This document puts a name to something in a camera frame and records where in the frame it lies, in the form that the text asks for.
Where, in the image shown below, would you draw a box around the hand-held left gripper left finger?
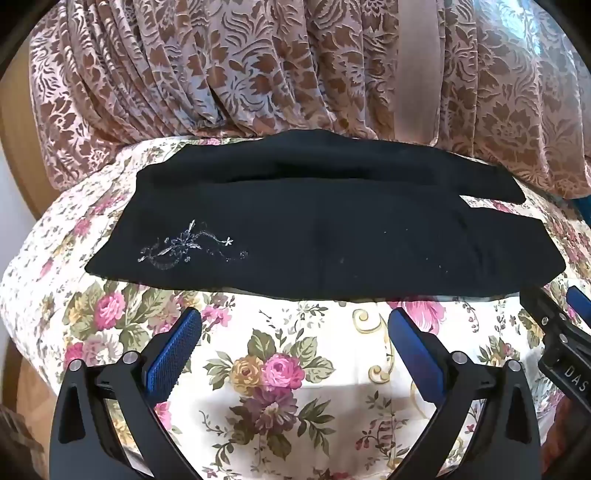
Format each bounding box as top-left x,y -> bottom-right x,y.
48,307 -> 204,480

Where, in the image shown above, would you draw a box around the black embroidered pants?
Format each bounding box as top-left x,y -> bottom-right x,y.
84,129 -> 568,303

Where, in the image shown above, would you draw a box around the blue plastic object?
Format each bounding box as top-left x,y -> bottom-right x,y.
561,194 -> 591,219

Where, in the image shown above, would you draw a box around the floral bedsheet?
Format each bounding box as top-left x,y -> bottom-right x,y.
0,136 -> 591,480

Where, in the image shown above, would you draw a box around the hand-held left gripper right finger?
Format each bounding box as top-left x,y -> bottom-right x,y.
388,307 -> 541,480

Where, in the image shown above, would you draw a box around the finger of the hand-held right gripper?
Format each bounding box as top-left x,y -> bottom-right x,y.
519,286 -> 572,339
566,285 -> 591,324

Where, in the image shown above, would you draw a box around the brown patterned curtain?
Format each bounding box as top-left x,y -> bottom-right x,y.
28,0 -> 591,199

